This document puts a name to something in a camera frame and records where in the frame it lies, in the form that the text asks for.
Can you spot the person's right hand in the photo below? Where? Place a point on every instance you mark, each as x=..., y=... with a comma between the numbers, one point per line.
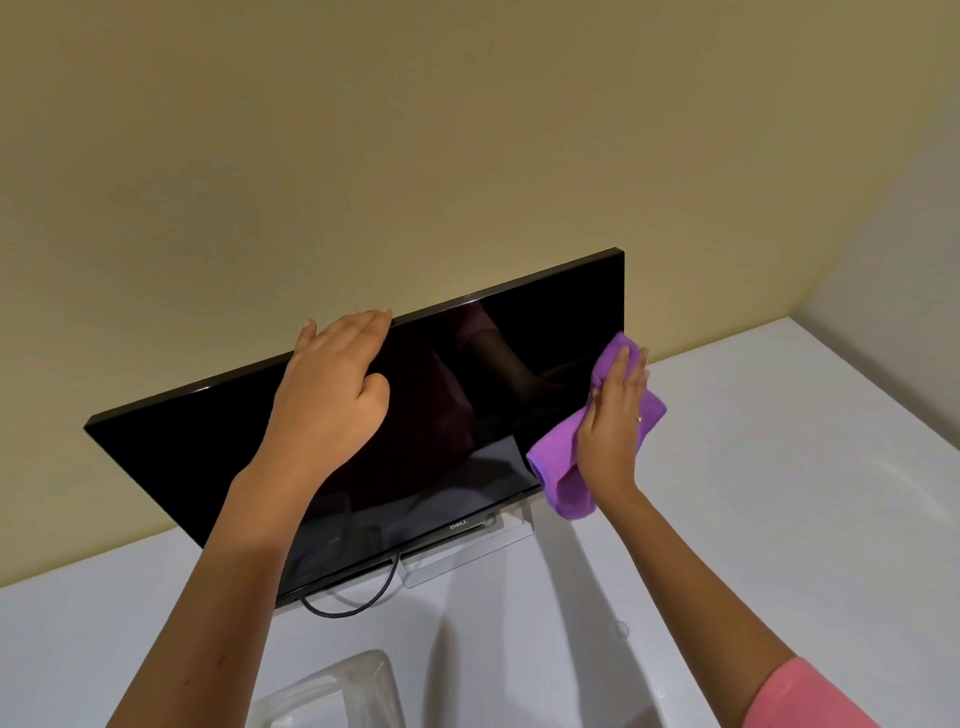
x=611, y=435

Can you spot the person's left hand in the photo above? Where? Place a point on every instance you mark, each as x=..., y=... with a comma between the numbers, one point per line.
x=330, y=405

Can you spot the purple microfiber cloth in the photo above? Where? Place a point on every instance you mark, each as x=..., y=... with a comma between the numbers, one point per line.
x=559, y=465

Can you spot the black Dell monitor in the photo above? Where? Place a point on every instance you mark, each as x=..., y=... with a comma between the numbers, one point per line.
x=187, y=450

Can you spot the clear plastic container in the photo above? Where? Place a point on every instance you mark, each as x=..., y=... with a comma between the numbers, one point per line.
x=330, y=694

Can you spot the person's left forearm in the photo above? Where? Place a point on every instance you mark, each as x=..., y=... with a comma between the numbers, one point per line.
x=210, y=607

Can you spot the person's right forearm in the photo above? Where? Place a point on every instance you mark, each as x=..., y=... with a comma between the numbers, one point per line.
x=690, y=607

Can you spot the pink shirt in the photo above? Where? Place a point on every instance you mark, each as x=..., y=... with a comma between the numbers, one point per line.
x=802, y=697

